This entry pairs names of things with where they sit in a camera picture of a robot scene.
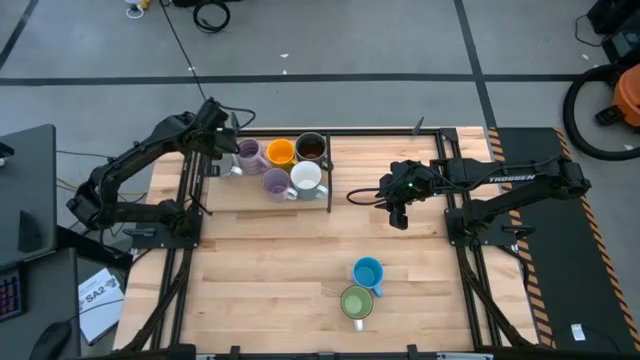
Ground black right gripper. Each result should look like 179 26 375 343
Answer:
373 160 437 231

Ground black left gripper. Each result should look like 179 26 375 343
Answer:
194 98 242 177

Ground orange mug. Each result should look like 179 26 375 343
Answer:
265 138 297 171

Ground purple mug white handle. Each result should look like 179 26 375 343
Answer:
261 167 300 203

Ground dark grey mug brown inside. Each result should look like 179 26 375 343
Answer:
294 131 335 172

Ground green mug white handle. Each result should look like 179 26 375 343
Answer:
340 284 375 333

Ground white printed booklet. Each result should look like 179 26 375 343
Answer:
77 267 126 346

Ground dark grey desk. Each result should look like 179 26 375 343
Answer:
0 123 81 360

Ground orange black vacuum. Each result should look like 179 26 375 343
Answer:
562 63 640 162

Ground black hazard-striped floor mat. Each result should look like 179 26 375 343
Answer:
487 126 640 354

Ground black computer mouse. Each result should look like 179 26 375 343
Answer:
29 321 71 360

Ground black keyboard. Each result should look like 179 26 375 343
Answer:
0 267 26 324

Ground orange shop vacuum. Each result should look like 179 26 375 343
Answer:
594 63 640 129

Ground black floor equipment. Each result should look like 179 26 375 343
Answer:
587 0 640 64

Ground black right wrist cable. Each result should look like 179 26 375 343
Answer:
346 187 386 206

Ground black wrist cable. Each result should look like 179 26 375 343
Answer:
346 187 386 206
219 104 257 131

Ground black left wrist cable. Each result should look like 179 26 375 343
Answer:
219 104 257 131

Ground black shelf end post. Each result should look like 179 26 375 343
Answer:
324 134 334 214

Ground long black floor cable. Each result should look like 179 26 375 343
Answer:
159 0 209 101

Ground coiled black cable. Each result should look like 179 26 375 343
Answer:
191 0 231 36

